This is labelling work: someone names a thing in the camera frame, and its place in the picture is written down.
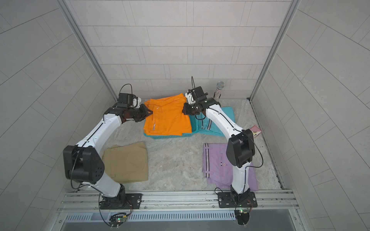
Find orange pants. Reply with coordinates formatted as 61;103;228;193
144;93;192;136

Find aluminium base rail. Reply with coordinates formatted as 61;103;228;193
56;190;299;213

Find right circuit board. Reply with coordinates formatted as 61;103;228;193
234;210;250;226

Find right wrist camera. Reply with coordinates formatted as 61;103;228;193
185;86;208;105

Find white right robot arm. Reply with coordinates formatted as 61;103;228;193
182;98;264;207

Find khaki pants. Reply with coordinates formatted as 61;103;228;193
103;141;149;184

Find circuit board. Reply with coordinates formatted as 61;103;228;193
234;210;250;226
109;212;127;227

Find glitter microphone on stand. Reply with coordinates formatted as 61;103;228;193
214;81;225;101

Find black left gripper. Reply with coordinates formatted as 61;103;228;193
127;104;154;122

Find teal pants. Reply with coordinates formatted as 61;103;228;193
191;106;236;138

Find small pink box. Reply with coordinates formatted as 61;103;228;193
250;126;262;138

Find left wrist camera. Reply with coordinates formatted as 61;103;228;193
117;93;141;108

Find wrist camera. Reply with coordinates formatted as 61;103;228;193
117;93;141;108
185;86;208;105

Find left circuit board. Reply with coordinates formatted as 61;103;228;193
109;212;127;227

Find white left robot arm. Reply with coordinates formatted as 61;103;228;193
63;103;153;209

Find purple pants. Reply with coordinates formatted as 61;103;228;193
202;142;259;193

